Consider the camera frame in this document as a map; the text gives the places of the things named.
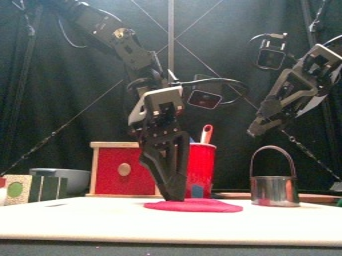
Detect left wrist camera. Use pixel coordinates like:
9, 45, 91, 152
186, 88, 224, 111

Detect round metal cutter with handle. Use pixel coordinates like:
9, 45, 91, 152
247, 144, 301, 208

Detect cream block with green circle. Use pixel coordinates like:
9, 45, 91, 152
3, 174, 33, 206

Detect red dough ring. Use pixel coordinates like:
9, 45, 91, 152
143, 198, 244, 214

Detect dark green block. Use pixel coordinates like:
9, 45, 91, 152
28, 175, 69, 203

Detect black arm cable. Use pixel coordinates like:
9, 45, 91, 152
56, 13, 89, 50

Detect metal frame pole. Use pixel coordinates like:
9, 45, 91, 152
167, 0, 176, 75

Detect red wooden drawer box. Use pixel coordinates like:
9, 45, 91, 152
88, 141, 163, 198

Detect grey bowl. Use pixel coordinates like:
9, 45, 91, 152
28, 167, 92, 197

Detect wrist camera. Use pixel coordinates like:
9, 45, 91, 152
255, 32, 290, 72
186, 88, 224, 111

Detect black camera cable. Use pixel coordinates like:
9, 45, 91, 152
171, 76, 251, 105

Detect white cutting board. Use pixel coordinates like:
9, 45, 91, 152
0, 195, 342, 248

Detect red and white spatula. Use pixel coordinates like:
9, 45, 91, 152
198, 124, 215, 145

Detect red cup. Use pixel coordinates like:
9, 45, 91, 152
186, 142, 218, 200

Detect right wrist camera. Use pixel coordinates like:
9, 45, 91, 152
255, 32, 290, 72

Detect diagonal brace rod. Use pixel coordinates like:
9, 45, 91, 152
0, 79, 127, 176
279, 128, 342, 183

